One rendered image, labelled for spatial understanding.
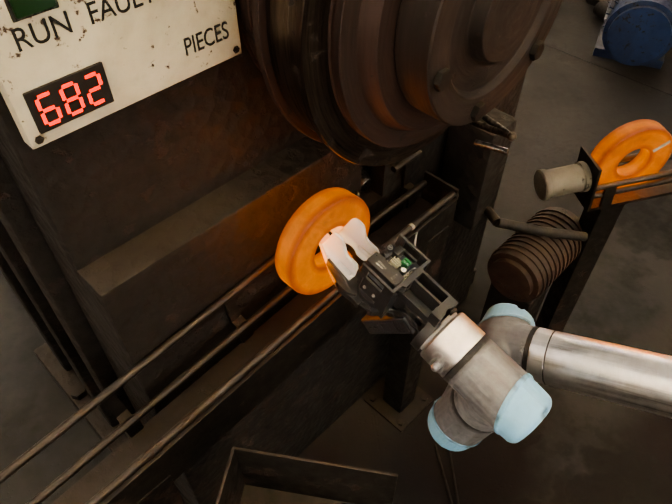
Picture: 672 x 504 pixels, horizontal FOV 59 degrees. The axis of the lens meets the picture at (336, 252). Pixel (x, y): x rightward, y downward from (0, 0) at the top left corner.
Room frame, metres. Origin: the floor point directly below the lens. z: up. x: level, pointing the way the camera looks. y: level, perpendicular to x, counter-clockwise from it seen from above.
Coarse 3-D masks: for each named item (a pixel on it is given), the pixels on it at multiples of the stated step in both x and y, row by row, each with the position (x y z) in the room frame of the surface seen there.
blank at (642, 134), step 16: (624, 128) 0.89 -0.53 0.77; (640, 128) 0.88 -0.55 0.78; (656, 128) 0.88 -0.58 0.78; (608, 144) 0.88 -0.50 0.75; (624, 144) 0.87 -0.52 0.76; (640, 144) 0.88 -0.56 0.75; (656, 144) 0.89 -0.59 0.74; (608, 160) 0.87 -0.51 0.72; (640, 160) 0.90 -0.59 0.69; (656, 160) 0.89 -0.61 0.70; (608, 176) 0.87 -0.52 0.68; (624, 176) 0.88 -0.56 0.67
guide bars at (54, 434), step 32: (416, 192) 0.80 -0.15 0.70; (288, 288) 0.59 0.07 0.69; (192, 320) 0.49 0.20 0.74; (256, 320) 0.53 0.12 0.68; (160, 352) 0.44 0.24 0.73; (128, 416) 0.38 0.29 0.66; (32, 448) 0.31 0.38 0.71; (96, 448) 0.34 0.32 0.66; (0, 480) 0.28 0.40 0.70; (64, 480) 0.30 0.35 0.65
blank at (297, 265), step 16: (320, 192) 0.58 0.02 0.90; (336, 192) 0.58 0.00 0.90; (304, 208) 0.55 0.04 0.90; (320, 208) 0.55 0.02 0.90; (336, 208) 0.56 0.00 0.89; (352, 208) 0.58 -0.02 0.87; (288, 224) 0.54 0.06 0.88; (304, 224) 0.53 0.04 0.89; (320, 224) 0.54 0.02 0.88; (336, 224) 0.56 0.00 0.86; (368, 224) 0.60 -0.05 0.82; (288, 240) 0.52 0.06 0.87; (304, 240) 0.52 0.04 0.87; (320, 240) 0.54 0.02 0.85; (288, 256) 0.51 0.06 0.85; (304, 256) 0.52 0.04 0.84; (320, 256) 0.56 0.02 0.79; (288, 272) 0.50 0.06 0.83; (304, 272) 0.51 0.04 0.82; (320, 272) 0.53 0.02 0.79; (304, 288) 0.51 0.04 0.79; (320, 288) 0.53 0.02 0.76
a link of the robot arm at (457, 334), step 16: (448, 320) 0.42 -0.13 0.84; (464, 320) 0.42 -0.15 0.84; (432, 336) 0.40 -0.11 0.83; (448, 336) 0.39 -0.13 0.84; (464, 336) 0.39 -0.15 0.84; (480, 336) 0.40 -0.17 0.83; (432, 352) 0.38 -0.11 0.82; (448, 352) 0.38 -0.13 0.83; (464, 352) 0.38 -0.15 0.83; (432, 368) 0.37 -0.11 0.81; (448, 368) 0.37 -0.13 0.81
